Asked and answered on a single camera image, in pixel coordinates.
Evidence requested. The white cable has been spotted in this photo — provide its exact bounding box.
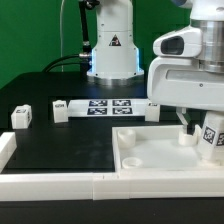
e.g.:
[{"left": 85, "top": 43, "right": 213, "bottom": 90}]
[{"left": 59, "top": 0, "right": 66, "bottom": 72}]

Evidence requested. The white U-shaped obstacle fence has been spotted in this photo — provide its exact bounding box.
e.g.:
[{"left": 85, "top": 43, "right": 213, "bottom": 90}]
[{"left": 0, "top": 132, "right": 224, "bottom": 201}]

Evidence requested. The white square tabletop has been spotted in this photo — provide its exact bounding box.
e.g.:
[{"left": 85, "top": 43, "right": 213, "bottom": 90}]
[{"left": 112, "top": 125, "right": 224, "bottom": 171}]

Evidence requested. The white sheet with fiducial tags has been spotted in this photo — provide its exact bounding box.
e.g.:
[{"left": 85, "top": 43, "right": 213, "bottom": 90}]
[{"left": 68, "top": 99, "right": 149, "bottom": 117}]

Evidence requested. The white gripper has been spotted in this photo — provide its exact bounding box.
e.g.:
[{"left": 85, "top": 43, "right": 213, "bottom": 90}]
[{"left": 147, "top": 57, "right": 224, "bottom": 134}]

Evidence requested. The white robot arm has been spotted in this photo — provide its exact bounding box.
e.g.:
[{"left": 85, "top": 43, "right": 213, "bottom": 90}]
[{"left": 87, "top": 0, "right": 224, "bottom": 122}]

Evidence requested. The black cable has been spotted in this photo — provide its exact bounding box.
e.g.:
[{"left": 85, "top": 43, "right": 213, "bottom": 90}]
[{"left": 42, "top": 0, "right": 100, "bottom": 73}]

